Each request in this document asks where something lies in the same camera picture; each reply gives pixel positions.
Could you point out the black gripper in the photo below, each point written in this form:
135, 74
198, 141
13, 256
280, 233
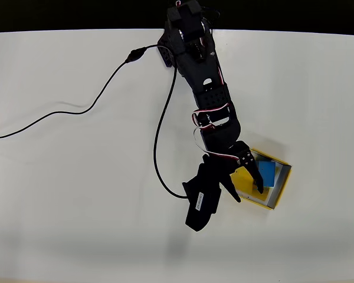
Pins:
228, 168

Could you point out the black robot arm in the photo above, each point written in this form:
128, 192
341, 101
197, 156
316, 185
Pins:
200, 67

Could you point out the yellow square tray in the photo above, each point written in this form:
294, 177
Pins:
243, 178

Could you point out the blue cube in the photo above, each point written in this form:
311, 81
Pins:
268, 174

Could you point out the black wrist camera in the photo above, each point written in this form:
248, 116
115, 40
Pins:
202, 203

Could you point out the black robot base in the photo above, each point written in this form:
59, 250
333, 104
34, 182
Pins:
166, 56

